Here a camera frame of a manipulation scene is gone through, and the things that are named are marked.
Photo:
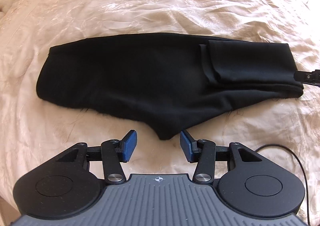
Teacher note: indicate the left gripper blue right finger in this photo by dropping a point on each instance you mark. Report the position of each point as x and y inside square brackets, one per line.
[203, 153]

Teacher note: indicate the black pants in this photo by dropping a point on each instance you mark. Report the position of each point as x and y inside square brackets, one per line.
[169, 81]

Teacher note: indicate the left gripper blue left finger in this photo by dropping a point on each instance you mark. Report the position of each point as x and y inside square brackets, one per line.
[113, 153]

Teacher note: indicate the cream embroidered bedspread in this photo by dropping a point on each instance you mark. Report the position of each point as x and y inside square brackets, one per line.
[32, 131]

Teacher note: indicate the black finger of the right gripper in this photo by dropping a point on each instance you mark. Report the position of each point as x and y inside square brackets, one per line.
[310, 78]

